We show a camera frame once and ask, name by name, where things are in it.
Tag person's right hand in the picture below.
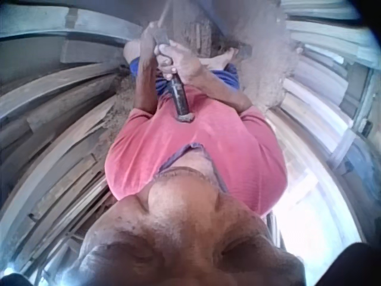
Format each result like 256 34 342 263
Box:
154 41 207 85

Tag person's left hand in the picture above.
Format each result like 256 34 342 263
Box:
140 21 168 61

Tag dark metal chisel bar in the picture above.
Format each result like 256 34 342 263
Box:
153 0 196 124

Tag brown wooden log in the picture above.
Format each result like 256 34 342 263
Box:
183 17 217 60

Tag person's legs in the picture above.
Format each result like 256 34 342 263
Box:
123 38 242 98

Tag dark grey block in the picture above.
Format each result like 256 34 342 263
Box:
235 43 254 60

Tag sawdust heap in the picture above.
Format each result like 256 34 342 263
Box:
235 0 300 111

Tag heap of grey wooden planks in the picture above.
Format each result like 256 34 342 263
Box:
0 0 140 276

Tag stack of pale wooden planks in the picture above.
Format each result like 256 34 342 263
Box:
279 0 381 167

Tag blue strap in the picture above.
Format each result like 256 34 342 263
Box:
204 0 229 34

